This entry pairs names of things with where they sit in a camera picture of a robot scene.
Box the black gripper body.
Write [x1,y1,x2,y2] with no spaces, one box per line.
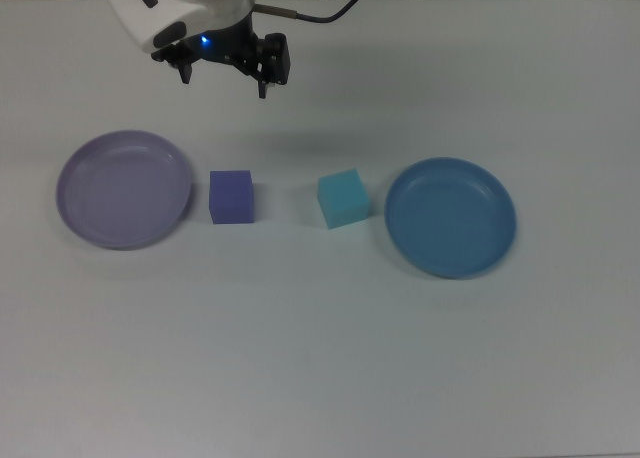
[181,15,262,75]

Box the purple cube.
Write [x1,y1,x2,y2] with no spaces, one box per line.
[207,169,256,226]

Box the cyan cube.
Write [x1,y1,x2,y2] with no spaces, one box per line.
[316,166,372,231]

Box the purple plate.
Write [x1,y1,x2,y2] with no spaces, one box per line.
[54,129,194,251]

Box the blue plate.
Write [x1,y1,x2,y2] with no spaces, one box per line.
[383,156,518,281]

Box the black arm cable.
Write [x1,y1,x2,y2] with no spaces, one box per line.
[252,0,362,25]

